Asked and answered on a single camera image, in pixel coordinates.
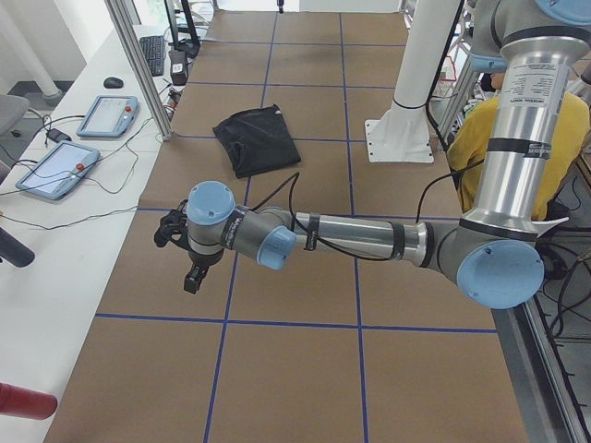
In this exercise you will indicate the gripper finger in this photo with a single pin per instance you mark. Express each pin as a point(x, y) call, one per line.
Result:
point(194, 278)

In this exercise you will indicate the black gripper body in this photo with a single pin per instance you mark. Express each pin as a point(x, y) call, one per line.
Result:
point(203, 259)

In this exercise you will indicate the black printed t-shirt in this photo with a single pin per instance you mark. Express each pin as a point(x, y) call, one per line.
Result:
point(257, 141)

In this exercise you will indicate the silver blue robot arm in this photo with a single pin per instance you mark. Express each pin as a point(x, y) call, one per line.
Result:
point(489, 253)

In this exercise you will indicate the brown paper table cover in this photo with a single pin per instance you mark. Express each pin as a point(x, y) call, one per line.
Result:
point(328, 349)

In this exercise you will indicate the near blue teach pendant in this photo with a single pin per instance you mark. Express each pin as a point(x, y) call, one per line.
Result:
point(59, 171)

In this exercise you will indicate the blue teach pendant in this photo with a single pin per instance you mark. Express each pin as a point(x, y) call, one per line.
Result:
point(109, 116)
point(59, 171)

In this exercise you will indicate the far blue teach pendant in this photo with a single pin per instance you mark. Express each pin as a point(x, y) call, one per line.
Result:
point(109, 116)

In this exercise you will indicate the black computer mouse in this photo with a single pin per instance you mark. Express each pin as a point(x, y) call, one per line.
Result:
point(112, 83)

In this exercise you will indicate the black power adapter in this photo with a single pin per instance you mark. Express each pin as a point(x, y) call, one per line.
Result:
point(178, 67)

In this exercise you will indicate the red cylinder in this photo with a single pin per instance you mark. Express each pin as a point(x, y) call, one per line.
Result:
point(26, 403)

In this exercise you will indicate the black keyboard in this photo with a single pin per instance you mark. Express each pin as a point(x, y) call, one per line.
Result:
point(153, 48)

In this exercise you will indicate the person in yellow shirt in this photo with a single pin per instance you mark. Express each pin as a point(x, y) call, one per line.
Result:
point(471, 142)

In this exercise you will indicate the white plastic chair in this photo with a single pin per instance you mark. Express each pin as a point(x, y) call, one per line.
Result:
point(551, 226)

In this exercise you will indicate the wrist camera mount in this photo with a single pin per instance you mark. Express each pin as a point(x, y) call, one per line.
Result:
point(172, 229)

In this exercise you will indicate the black cylinder handle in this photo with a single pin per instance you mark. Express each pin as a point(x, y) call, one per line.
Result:
point(13, 251)

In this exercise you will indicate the aluminium frame post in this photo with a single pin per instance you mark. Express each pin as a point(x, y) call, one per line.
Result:
point(127, 36)

